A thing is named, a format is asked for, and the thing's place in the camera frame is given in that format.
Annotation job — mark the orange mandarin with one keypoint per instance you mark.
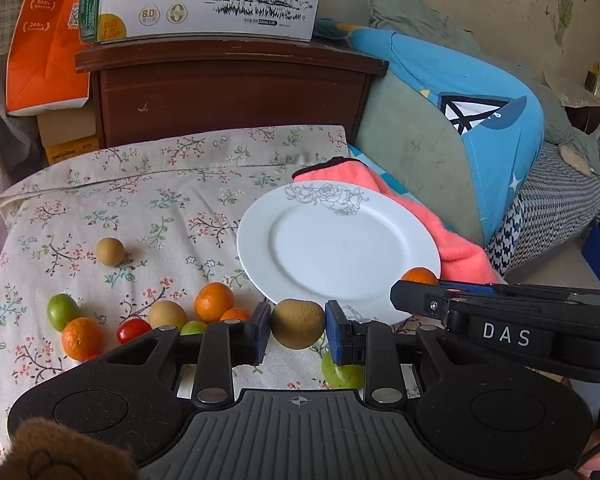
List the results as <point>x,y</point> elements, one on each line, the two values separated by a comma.
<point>235,314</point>
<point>81,338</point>
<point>420,276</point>
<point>214,301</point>

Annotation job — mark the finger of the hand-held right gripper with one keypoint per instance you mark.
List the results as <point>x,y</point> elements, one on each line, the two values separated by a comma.
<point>420,301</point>
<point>467,288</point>

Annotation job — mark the pink towel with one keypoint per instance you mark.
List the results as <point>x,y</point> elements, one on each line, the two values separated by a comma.
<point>445,240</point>

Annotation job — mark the red cherry tomato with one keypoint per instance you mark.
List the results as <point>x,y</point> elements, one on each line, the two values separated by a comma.
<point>133,330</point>

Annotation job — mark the mauve checked cloth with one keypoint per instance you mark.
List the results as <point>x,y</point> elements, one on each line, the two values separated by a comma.
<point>5,125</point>

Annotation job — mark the green jujube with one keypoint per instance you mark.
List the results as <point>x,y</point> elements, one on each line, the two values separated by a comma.
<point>342,377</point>
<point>192,328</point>
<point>62,311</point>

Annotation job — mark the white milk carton box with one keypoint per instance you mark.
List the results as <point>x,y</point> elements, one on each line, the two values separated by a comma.
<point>195,0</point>

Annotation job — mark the houndstooth blanket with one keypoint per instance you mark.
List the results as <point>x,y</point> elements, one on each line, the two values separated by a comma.
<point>550,210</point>

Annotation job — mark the brown fuzzy cloth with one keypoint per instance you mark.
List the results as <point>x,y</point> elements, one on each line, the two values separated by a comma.
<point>55,452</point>

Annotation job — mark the brown longan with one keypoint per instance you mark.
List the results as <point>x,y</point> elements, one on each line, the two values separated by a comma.
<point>298,323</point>
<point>110,251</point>
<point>166,314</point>

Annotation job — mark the orange cardboard box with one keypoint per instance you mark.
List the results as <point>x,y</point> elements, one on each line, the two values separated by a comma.
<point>45,50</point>

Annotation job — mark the brown cardboard box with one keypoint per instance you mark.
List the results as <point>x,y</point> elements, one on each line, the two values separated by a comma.
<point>70,132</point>

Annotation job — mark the wooden headboard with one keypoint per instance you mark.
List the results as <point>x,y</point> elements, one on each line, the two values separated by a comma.
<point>230,100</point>

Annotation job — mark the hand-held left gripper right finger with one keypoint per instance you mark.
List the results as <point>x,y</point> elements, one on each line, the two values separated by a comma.
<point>336,332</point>

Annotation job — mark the white plate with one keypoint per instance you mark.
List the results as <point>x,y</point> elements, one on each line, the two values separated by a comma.
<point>330,250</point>

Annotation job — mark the blue printed cloth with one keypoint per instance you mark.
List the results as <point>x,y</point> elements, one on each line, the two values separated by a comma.
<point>495,150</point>

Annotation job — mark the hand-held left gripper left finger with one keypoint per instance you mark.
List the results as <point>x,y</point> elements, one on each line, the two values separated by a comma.
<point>260,330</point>

